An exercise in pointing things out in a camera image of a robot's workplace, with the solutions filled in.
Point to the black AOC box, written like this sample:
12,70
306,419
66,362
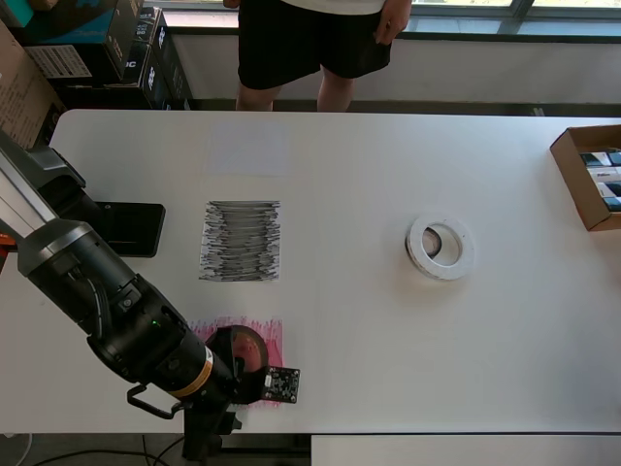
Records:
170,82
126,58

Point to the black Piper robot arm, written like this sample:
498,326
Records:
73,272

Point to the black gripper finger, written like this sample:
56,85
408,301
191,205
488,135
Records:
240,371

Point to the black box with white label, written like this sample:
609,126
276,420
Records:
58,60

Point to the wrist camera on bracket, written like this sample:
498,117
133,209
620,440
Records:
282,384

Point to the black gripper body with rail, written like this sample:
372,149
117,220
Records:
208,427

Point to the small teal white carton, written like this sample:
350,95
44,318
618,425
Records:
596,159
611,189
604,174
615,204
616,158

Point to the person left hand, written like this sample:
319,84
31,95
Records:
394,22

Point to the plain white paper sheet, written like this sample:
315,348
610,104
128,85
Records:
247,148

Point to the red scribbled paper sheet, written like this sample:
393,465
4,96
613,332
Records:
274,340

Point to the wide brown cardboard box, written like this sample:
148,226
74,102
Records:
19,87

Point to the open brown cardboard tray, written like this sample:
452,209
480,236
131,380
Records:
570,170

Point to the white foam tape roll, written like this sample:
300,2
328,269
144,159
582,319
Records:
461,252

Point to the person in black shorts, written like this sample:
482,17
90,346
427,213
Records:
301,43

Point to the black tape roll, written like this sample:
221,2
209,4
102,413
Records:
432,242

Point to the black scribbled paper sheet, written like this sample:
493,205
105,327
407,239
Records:
240,242

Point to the orange table clamp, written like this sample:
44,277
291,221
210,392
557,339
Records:
5,241

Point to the black box with teal script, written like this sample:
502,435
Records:
73,29

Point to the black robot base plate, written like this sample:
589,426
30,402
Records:
136,228

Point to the person right hand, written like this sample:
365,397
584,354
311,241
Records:
232,2

